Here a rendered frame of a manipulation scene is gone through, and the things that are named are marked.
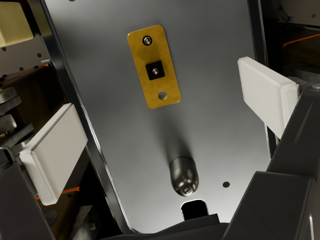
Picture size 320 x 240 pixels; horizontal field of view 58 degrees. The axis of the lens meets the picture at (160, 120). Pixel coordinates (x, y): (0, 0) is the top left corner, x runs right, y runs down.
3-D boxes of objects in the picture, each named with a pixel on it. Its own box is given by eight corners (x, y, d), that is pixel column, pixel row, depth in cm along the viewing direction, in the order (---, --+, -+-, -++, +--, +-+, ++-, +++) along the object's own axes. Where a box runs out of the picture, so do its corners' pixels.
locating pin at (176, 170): (196, 169, 37) (205, 201, 31) (172, 175, 37) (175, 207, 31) (191, 147, 36) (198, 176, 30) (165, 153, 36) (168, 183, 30)
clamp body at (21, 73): (99, 71, 61) (35, 145, 28) (55, 83, 62) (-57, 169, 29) (88, 40, 59) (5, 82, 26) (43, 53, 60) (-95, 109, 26)
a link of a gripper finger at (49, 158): (57, 204, 14) (43, 207, 14) (88, 141, 20) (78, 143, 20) (31, 150, 13) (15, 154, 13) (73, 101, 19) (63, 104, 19)
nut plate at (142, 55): (181, 100, 32) (182, 103, 31) (148, 109, 32) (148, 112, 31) (162, 23, 29) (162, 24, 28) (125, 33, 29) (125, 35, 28)
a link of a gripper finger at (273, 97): (281, 87, 12) (299, 82, 12) (236, 58, 18) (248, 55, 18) (288, 150, 13) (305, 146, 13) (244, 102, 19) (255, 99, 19)
